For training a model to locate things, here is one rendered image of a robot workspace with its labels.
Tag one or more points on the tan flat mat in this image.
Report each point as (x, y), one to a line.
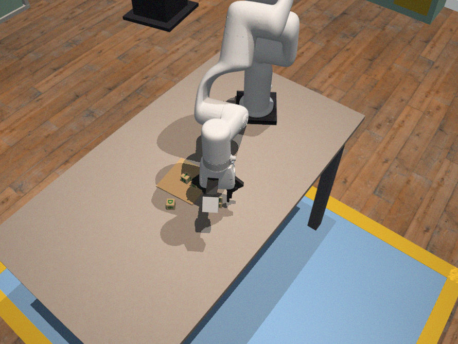
(172, 183)

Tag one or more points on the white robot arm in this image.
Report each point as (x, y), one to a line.
(254, 32)

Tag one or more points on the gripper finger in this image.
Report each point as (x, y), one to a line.
(238, 184)
(196, 182)

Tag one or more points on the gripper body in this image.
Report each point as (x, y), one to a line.
(226, 176)

